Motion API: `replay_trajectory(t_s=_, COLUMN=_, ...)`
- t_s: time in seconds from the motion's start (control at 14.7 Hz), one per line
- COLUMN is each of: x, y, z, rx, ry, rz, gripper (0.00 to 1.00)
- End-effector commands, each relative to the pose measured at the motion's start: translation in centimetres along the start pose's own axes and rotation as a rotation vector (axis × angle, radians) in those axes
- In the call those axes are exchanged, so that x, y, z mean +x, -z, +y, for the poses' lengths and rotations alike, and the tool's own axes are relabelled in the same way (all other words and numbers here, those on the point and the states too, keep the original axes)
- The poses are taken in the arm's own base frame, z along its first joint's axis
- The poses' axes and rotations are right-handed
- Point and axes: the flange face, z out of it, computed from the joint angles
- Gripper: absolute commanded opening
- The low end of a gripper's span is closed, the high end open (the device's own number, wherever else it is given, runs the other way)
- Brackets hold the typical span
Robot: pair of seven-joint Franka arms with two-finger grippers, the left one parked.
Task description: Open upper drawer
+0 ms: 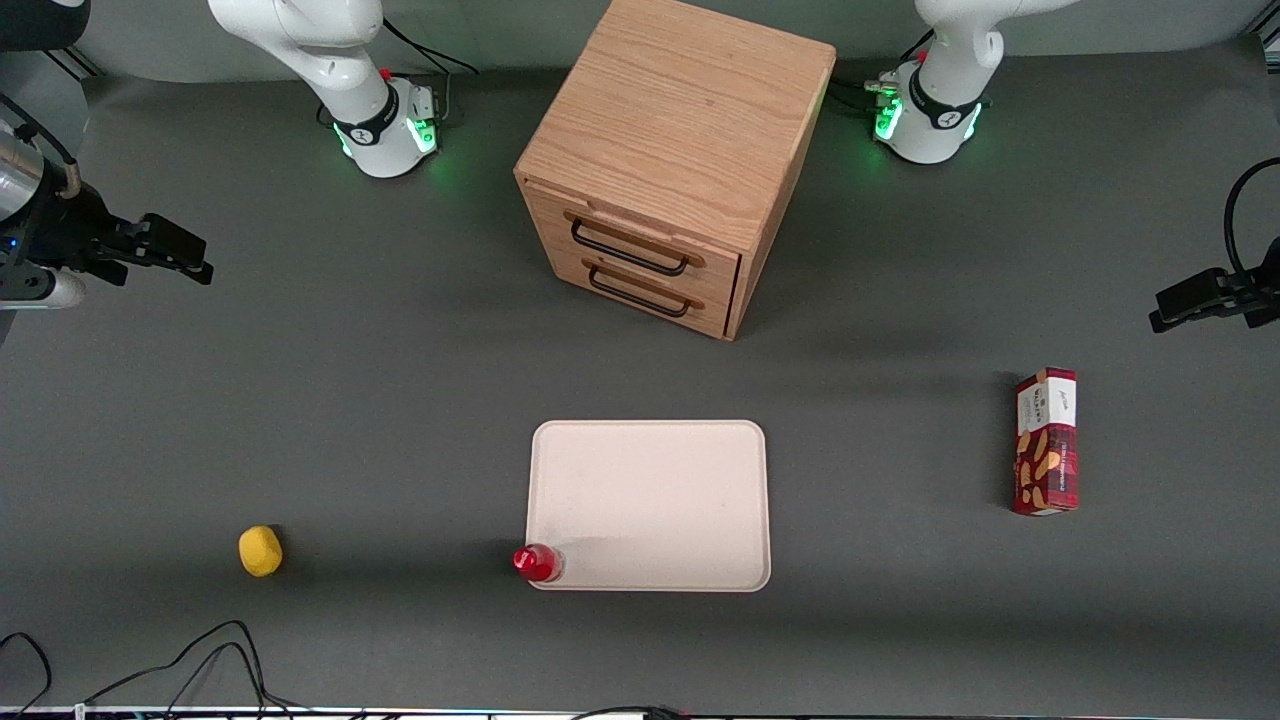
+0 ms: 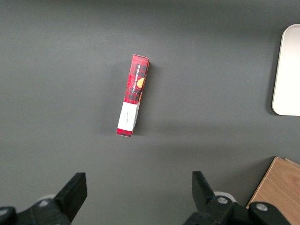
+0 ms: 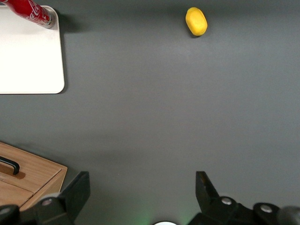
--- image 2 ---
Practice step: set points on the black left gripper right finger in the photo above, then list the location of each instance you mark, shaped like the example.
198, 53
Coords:
206, 201

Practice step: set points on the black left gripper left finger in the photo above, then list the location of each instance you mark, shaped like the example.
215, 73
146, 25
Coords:
70, 199

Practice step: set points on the wooden drawer cabinet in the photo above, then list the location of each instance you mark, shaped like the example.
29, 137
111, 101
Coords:
279, 185

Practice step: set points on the red plaid shortbread box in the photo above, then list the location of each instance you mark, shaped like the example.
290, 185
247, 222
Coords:
133, 93

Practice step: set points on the cream plastic tray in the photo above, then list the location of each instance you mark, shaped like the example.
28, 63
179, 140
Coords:
289, 75

